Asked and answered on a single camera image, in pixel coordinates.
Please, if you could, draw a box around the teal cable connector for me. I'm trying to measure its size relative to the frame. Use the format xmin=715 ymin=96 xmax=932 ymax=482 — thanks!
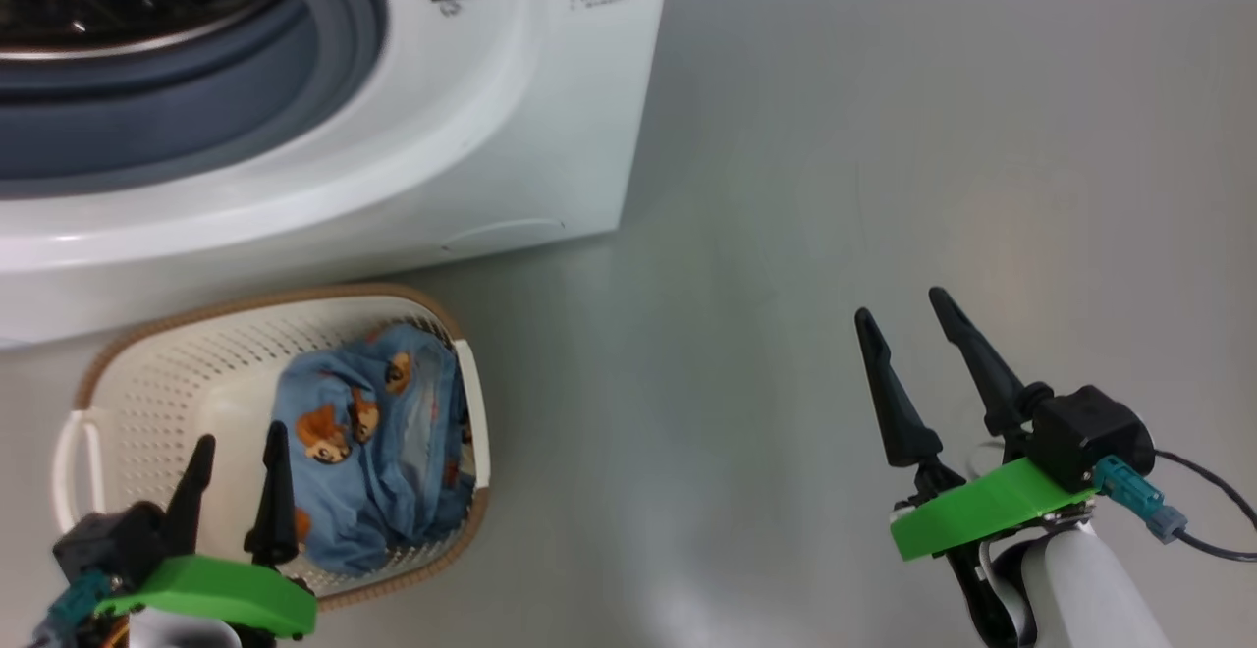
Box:
xmin=47 ymin=569 xmax=115 ymax=631
xmin=1093 ymin=457 xmax=1190 ymax=544

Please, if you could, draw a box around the white front-load washing machine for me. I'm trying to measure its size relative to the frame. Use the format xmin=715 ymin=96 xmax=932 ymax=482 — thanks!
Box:
xmin=0 ymin=0 xmax=676 ymax=350

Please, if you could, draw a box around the teal left cable connector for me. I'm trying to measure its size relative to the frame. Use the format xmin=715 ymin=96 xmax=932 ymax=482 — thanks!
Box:
xmin=47 ymin=569 xmax=115 ymax=631

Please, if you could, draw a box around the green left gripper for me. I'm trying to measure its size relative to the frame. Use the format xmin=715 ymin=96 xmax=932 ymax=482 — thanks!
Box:
xmin=95 ymin=420 xmax=318 ymax=640

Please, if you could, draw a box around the cream perforated laundry basket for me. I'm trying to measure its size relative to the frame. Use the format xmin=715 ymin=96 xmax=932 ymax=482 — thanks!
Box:
xmin=54 ymin=283 xmax=492 ymax=612

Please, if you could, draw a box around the teal right cable connector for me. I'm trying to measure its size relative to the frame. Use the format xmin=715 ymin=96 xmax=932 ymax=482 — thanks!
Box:
xmin=1093 ymin=457 xmax=1190 ymax=544

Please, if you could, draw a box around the blue bear print clothing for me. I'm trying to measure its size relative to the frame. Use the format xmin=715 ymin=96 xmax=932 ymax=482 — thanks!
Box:
xmin=272 ymin=324 xmax=479 ymax=575

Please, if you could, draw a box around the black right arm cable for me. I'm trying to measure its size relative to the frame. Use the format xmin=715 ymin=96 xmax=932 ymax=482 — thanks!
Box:
xmin=1151 ymin=449 xmax=1257 ymax=565

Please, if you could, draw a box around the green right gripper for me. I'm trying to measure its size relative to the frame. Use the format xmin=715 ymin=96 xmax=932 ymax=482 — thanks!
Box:
xmin=853 ymin=287 xmax=1101 ymax=563

